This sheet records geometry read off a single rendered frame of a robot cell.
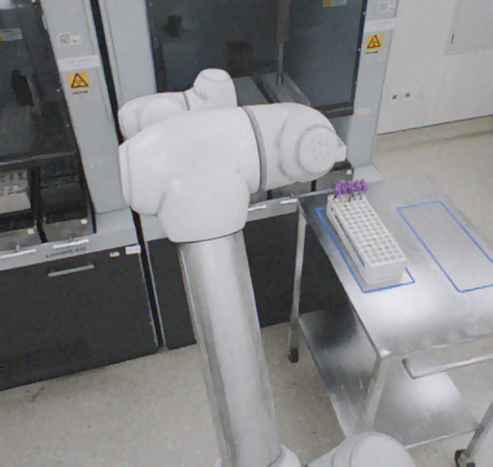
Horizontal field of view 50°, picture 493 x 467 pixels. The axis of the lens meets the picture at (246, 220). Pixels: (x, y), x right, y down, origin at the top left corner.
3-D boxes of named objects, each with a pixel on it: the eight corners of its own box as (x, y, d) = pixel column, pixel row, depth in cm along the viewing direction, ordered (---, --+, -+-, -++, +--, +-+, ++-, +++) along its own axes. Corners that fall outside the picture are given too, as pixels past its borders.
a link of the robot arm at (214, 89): (230, 115, 141) (183, 123, 138) (228, 60, 131) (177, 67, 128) (243, 135, 134) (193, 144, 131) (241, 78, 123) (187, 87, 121)
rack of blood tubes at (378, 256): (325, 212, 154) (327, 195, 150) (357, 206, 156) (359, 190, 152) (367, 285, 132) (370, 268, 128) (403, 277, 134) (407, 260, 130)
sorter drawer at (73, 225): (47, 131, 208) (41, 111, 202) (83, 125, 211) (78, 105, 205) (48, 253, 155) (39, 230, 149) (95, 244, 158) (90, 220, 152)
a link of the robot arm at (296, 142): (305, 90, 88) (227, 102, 85) (355, 97, 71) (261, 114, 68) (312, 165, 92) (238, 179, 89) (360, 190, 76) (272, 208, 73)
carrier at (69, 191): (83, 194, 162) (79, 178, 158) (84, 198, 161) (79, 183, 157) (44, 201, 160) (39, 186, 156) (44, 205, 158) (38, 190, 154)
